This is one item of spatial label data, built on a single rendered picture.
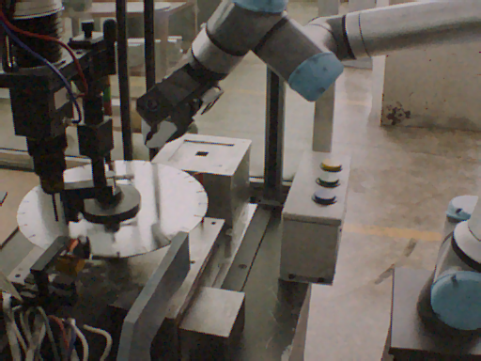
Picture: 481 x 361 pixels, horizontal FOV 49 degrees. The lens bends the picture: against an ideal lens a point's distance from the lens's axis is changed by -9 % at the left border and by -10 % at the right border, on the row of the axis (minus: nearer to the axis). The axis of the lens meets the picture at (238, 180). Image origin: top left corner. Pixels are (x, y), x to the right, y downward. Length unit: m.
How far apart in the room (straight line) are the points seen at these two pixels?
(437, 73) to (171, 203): 3.20
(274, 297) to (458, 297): 0.39
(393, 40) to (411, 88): 3.12
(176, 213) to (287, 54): 0.32
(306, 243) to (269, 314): 0.15
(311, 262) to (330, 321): 1.10
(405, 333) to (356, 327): 1.15
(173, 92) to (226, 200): 0.40
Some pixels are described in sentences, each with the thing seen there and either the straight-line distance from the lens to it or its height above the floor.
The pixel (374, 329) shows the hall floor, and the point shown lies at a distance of 2.17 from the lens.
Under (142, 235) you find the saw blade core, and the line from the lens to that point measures 0.88.
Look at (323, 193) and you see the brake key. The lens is 1.09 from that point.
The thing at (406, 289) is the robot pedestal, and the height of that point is 0.75.
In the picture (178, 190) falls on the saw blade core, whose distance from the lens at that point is 1.00.
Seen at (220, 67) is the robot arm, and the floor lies 1.19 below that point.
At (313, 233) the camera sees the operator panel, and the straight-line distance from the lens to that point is 1.05.
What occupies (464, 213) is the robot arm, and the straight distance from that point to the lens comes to 0.94.
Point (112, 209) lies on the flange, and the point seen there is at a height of 0.96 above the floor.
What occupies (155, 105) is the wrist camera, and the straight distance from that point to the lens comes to 0.83.
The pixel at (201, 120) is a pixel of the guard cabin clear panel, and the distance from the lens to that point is 1.37.
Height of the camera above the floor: 1.42
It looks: 27 degrees down
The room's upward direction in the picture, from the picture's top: straight up
